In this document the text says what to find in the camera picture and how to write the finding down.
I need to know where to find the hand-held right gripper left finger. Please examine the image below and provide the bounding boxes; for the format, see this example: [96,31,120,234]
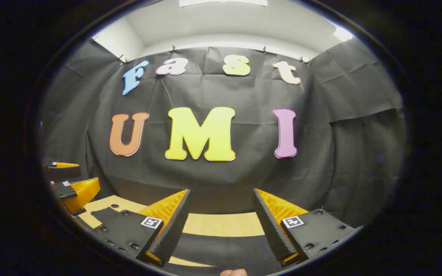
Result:
[92,189,191,268]

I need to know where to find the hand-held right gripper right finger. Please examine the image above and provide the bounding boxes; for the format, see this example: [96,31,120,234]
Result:
[252,188,363,268]

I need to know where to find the dark grey jeans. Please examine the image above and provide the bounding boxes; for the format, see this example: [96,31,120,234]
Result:
[91,207,279,273]

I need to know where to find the black backdrop cloth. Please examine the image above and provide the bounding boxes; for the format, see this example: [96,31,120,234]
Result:
[39,38,407,230]

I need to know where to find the ceiling light panel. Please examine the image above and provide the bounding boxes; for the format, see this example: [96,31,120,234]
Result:
[179,0,268,7]
[332,25,355,42]

